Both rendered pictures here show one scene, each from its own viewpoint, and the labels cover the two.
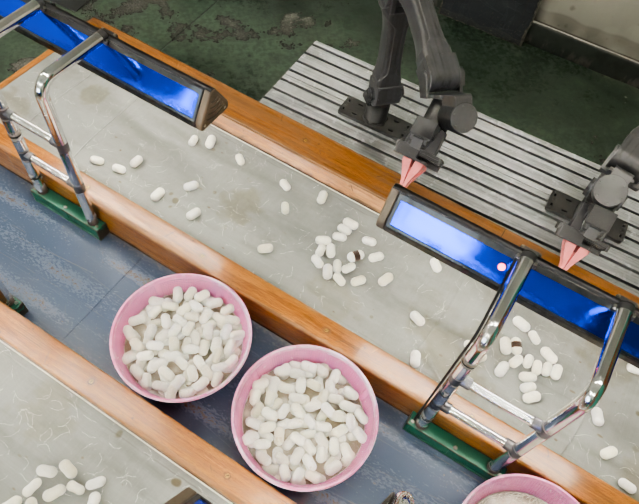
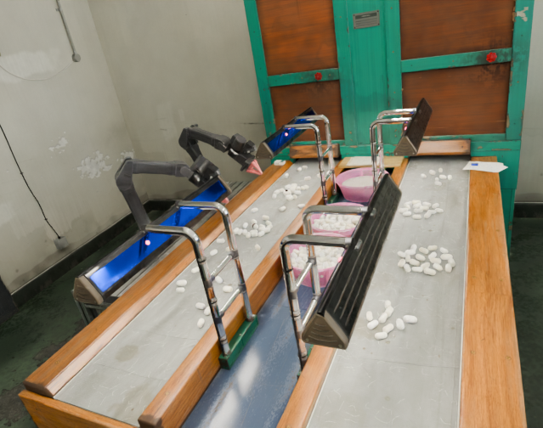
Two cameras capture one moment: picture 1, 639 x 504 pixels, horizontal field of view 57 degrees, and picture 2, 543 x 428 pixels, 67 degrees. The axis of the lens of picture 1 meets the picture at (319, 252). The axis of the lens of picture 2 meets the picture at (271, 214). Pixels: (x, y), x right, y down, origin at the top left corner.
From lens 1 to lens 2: 1.66 m
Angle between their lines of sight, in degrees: 67
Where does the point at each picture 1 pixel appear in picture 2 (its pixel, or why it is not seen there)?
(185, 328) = not seen: hidden behind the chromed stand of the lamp
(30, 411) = (383, 286)
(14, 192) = (223, 385)
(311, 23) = not seen: outside the picture
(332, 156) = not seen: hidden behind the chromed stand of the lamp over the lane
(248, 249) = (258, 254)
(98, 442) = (383, 262)
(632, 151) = (222, 138)
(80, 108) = (143, 354)
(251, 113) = (159, 271)
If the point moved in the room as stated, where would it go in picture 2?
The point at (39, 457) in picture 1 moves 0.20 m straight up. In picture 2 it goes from (403, 275) to (401, 220)
